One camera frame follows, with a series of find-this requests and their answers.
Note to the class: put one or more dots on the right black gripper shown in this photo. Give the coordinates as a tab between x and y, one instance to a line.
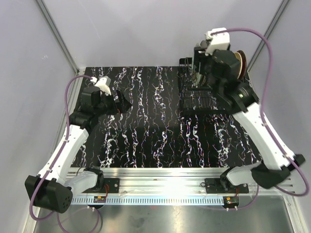
199	57

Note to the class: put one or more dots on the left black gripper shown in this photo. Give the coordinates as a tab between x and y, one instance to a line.
122	106

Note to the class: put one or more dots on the red floral plate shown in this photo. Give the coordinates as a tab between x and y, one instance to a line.
243	63

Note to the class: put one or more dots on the mint green flower plate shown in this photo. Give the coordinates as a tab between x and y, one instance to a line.
199	79

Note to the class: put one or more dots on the stack of plates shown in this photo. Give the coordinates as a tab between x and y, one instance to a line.
202	46

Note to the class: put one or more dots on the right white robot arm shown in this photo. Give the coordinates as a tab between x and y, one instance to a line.
240	101

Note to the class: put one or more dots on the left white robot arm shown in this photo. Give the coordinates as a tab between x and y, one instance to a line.
50	189

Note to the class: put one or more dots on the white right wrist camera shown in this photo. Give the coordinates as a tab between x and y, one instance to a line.
218	39

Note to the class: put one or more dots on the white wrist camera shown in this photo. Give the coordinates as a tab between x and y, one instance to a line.
103	83
218	39

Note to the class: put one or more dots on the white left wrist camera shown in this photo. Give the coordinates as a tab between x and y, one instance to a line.
103	83

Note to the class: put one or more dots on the black wire dish rack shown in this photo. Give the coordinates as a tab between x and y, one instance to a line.
195	99

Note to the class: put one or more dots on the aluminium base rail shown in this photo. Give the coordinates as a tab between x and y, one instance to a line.
161	181

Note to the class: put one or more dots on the white slotted cable duct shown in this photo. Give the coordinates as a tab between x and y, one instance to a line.
148	200

